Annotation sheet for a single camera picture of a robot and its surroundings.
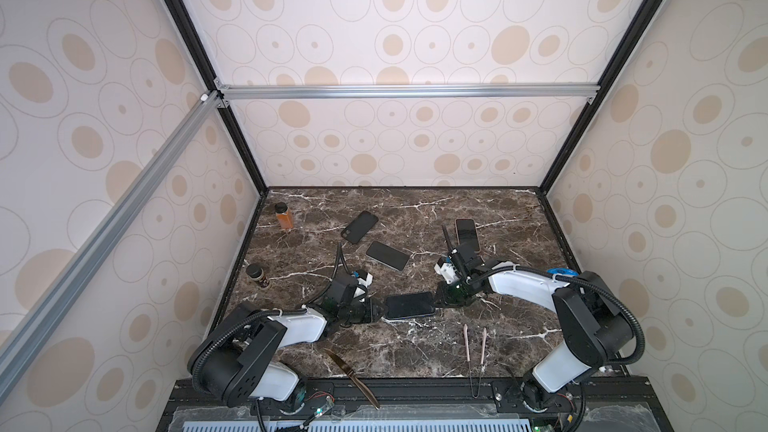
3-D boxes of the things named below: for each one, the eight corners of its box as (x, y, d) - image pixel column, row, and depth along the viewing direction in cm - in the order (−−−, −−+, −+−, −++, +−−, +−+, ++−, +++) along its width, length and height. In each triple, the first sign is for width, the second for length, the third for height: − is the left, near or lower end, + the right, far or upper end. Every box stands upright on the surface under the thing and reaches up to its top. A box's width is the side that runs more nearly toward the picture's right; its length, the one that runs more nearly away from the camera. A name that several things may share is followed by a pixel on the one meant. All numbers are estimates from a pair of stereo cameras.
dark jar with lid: (256, 289, 95) (244, 274, 87) (259, 279, 97) (248, 263, 89) (270, 289, 95) (259, 274, 87) (273, 279, 97) (263, 263, 89)
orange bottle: (278, 230, 109) (271, 215, 103) (282, 216, 114) (276, 201, 107) (292, 230, 109) (286, 215, 103) (295, 216, 114) (290, 201, 107)
